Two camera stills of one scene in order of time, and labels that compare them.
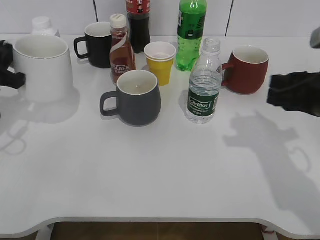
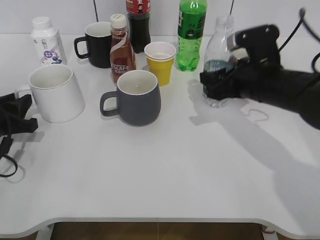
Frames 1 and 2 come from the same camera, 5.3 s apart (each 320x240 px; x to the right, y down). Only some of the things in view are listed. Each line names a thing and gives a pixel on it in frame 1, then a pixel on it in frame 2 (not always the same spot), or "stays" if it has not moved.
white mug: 45,61 -> 55,93
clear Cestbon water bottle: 206,83 -> 216,57
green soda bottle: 191,24 stays
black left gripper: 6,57 -> 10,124
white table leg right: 268,235 stays
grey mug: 137,100 stays
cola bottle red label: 138,12 stays
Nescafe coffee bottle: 122,57 stays
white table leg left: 46,233 stays
